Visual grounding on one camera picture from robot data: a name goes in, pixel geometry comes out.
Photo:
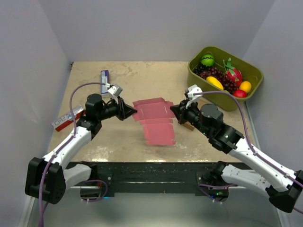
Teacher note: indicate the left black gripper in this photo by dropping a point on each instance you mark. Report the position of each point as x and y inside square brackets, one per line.
[124, 110]

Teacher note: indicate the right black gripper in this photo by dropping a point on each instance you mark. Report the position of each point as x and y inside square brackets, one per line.
[180, 110]

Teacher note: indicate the pink paper box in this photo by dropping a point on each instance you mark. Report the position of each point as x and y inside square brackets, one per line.
[156, 118]

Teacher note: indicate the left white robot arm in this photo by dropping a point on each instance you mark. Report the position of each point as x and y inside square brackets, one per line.
[48, 178]

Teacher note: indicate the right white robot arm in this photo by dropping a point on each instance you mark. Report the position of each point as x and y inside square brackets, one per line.
[280, 184]

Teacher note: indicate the brown cardboard box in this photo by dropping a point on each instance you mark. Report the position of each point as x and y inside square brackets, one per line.
[187, 125]

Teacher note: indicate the purple toothpaste box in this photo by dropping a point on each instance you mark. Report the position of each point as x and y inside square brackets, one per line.
[105, 83]

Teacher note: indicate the red white toothpaste box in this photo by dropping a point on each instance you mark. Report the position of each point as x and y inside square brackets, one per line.
[66, 120]

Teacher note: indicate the yellow toy mango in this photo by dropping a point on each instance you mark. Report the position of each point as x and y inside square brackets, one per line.
[212, 80]

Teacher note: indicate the dark purple toy grapes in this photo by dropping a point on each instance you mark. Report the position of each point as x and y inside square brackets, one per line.
[204, 72]

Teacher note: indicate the green toy watermelon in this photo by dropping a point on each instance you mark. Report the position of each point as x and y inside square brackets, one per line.
[207, 60]

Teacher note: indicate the red toy apple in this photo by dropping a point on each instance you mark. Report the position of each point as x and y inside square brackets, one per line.
[240, 93]

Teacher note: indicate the red toy dragon fruit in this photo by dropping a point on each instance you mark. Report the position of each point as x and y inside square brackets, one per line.
[232, 73]

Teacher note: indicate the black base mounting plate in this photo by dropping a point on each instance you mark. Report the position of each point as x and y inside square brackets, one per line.
[167, 177]

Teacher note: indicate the orange toy lemon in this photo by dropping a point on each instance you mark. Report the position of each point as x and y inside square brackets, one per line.
[245, 86]

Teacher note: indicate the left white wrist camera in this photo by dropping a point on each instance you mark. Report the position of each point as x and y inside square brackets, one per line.
[114, 91]

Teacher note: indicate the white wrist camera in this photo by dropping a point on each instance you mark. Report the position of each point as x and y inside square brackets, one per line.
[192, 94]
[114, 91]

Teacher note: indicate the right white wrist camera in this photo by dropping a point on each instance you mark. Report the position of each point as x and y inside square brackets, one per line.
[192, 94]

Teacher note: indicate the aluminium frame rail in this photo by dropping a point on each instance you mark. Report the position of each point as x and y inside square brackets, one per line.
[251, 128]

